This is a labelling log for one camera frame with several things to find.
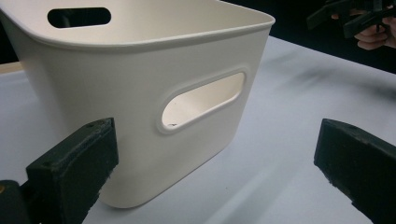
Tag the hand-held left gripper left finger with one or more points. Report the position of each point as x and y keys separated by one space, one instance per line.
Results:
x=71 y=168

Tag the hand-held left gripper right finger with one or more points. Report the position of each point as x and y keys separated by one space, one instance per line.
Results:
x=361 y=165

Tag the cream plastic storage basket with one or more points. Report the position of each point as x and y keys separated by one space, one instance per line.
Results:
x=109 y=93

